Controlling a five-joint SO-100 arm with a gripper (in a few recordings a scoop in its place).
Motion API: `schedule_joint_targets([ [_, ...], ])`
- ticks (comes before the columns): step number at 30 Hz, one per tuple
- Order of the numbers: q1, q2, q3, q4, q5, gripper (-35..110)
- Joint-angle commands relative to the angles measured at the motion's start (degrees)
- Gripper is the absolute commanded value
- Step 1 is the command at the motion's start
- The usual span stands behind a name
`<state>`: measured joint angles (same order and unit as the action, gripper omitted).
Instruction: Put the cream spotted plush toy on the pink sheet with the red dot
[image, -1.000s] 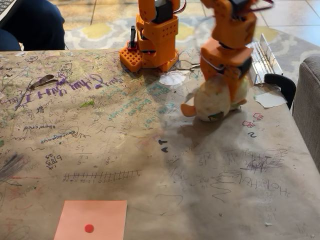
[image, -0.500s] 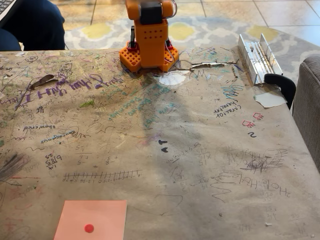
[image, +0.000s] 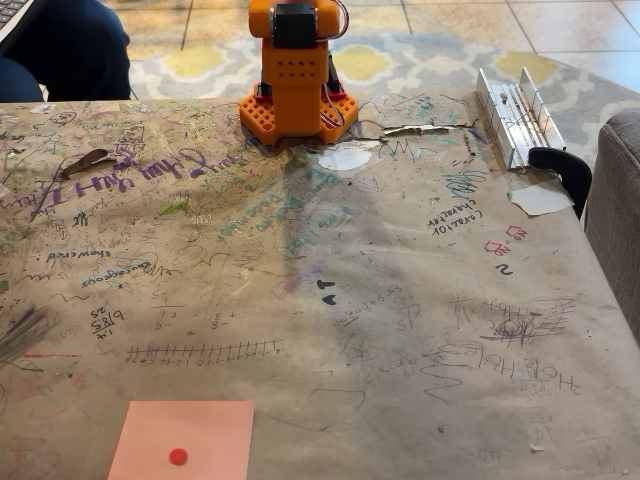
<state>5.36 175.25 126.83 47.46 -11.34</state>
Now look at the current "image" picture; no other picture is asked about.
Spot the scribbled brown paper table cover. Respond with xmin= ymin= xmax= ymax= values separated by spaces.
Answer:
xmin=0 ymin=92 xmax=640 ymax=480

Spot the grey yellow patterned rug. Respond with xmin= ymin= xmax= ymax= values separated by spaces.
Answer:
xmin=128 ymin=30 xmax=640 ymax=166

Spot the pink sticky note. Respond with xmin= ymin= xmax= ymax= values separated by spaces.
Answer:
xmin=106 ymin=399 xmax=255 ymax=480

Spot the aluminium miter box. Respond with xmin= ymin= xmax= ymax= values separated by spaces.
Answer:
xmin=474 ymin=66 xmax=568 ymax=171

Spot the black clamp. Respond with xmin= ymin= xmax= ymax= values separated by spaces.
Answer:
xmin=527 ymin=146 xmax=594 ymax=221

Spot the blue trouser leg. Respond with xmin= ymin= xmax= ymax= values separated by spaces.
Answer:
xmin=2 ymin=0 xmax=132 ymax=103
xmin=0 ymin=56 xmax=45 ymax=104

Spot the grey laptop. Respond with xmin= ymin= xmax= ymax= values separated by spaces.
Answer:
xmin=0 ymin=0 xmax=36 ymax=44

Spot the white red base cable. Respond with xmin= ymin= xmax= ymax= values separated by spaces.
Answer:
xmin=322 ymin=82 xmax=347 ymax=130

